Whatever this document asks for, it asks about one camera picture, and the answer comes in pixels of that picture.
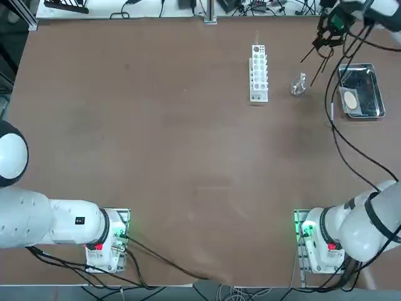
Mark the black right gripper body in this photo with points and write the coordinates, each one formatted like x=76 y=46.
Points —
x=347 y=17

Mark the clear glass flask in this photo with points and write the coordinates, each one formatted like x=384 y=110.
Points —
x=298 y=87

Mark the clear glass test tube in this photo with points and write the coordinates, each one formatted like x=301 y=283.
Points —
x=257 y=39

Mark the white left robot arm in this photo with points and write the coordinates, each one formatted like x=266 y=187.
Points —
x=62 y=222

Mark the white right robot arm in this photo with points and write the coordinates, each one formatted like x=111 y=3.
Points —
x=360 y=232

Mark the steel tray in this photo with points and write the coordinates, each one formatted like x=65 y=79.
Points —
x=368 y=94

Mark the power strip with red switches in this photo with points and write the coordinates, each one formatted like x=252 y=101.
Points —
x=260 y=3

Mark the white test tube rack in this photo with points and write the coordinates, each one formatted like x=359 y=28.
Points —
x=259 y=94

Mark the small black power adapter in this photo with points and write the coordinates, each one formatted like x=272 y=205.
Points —
x=187 y=3

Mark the white side table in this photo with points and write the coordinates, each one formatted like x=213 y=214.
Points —
x=100 y=6

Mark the aluminium camera mount post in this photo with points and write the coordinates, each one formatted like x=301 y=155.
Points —
x=210 y=12

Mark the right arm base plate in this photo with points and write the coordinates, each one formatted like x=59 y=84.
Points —
x=302 y=272

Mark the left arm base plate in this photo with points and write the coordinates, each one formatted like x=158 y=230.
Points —
x=125 y=216

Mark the aluminium frame post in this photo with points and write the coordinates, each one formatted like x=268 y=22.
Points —
x=33 y=23

